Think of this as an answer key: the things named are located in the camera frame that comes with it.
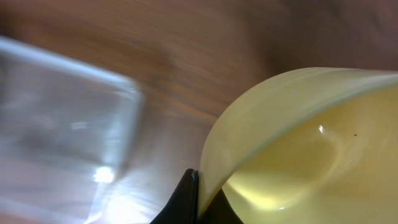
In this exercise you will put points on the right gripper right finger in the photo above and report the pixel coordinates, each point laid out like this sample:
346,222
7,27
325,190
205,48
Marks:
220,212

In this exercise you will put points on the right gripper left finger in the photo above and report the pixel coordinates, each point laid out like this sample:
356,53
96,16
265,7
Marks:
182,205

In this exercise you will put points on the yellow plastic bowl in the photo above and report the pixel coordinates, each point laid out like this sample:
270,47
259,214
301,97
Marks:
313,145

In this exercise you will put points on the clear plastic container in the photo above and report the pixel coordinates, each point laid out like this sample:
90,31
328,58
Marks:
66,127

